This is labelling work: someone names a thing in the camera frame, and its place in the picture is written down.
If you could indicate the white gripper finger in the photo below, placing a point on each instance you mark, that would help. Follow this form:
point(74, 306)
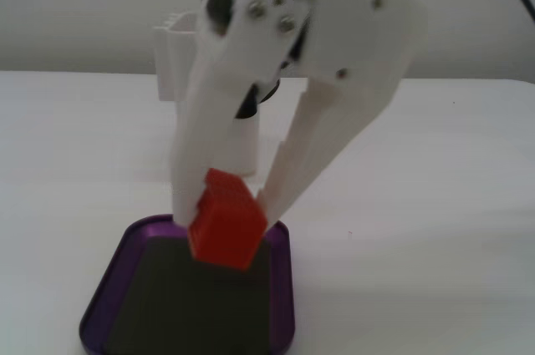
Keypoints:
point(213, 113)

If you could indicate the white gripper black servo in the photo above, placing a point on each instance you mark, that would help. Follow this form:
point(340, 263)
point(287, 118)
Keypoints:
point(368, 43)

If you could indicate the red cube block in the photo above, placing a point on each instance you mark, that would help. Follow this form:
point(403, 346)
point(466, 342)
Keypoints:
point(227, 221)

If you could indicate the white plastic pen holder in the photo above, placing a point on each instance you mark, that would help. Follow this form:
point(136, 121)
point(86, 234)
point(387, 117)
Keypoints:
point(171, 62)

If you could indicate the purple metal tray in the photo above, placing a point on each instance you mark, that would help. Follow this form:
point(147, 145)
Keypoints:
point(125, 263)

